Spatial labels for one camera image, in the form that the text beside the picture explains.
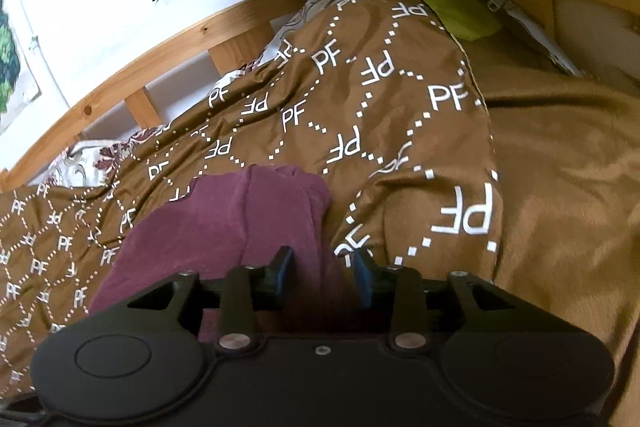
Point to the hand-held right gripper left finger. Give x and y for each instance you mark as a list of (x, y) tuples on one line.
[(278, 271)]

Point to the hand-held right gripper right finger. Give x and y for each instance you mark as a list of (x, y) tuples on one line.
[(363, 288)]

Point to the maroon small garment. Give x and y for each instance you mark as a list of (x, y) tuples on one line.
[(220, 227)]

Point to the brown printed blanket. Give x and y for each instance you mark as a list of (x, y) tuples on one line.
[(320, 117)]

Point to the floral white pillow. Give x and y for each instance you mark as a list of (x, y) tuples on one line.
[(100, 157)]

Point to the tan bed sheet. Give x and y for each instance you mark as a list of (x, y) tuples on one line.
[(565, 167)]

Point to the yellow-green cloth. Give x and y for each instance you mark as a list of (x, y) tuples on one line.
[(457, 9)]

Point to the wooden bed frame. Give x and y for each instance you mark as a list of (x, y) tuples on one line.
[(165, 52)]

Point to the green and yellow wall poster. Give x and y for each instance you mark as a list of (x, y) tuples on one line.
[(10, 62)]

